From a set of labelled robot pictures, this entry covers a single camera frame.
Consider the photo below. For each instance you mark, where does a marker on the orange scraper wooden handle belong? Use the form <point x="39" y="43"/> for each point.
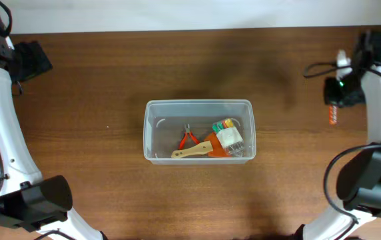
<point x="210" y="146"/>

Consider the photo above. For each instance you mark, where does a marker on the red handled cutting pliers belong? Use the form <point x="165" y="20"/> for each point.
<point x="187" y="134"/>

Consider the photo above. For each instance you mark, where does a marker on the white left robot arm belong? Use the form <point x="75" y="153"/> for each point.
<point x="27" y="200"/>

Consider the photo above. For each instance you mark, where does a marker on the clear plastic storage box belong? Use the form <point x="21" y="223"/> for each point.
<point x="164" y="128"/>

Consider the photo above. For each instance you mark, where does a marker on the pack of AA batteries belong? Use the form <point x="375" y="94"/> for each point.
<point x="229" y="138"/>

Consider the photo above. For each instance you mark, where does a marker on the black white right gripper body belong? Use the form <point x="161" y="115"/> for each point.
<point x="340" y="94"/>

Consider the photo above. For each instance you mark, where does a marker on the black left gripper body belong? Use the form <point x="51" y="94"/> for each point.
<point x="33" y="61"/>

